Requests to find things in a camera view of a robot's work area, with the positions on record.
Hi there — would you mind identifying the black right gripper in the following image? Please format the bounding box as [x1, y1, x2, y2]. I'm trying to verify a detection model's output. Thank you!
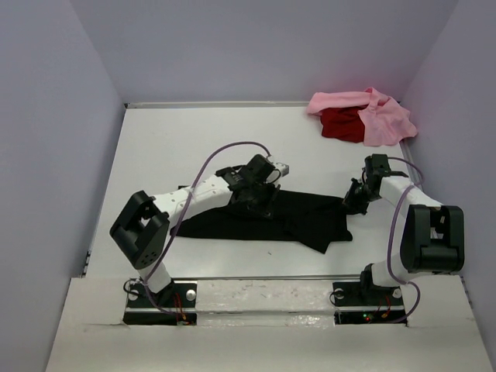
[336, 177, 380, 215]

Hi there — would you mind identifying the black t-shirt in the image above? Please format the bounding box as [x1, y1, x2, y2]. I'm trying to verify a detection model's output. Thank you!
[177, 191, 353, 254]

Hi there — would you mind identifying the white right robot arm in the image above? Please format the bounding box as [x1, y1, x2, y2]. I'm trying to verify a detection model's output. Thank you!
[343, 154, 465, 304]

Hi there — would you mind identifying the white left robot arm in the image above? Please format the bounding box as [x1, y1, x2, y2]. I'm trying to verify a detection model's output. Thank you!
[109, 154, 289, 306]

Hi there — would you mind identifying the red t-shirt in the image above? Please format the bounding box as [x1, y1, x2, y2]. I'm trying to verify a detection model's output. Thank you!
[320, 106, 365, 143]

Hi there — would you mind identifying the pink t-shirt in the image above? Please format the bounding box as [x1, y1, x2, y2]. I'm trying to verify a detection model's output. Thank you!
[306, 88, 418, 147]

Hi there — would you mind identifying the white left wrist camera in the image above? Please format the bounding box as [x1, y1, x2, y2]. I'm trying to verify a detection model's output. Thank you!
[266, 156, 289, 184]

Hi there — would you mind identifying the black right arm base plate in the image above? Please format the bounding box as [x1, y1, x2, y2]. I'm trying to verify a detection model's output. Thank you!
[329, 281, 407, 326]

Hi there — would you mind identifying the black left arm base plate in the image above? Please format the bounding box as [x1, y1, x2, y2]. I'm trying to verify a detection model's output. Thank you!
[122, 279, 198, 326]

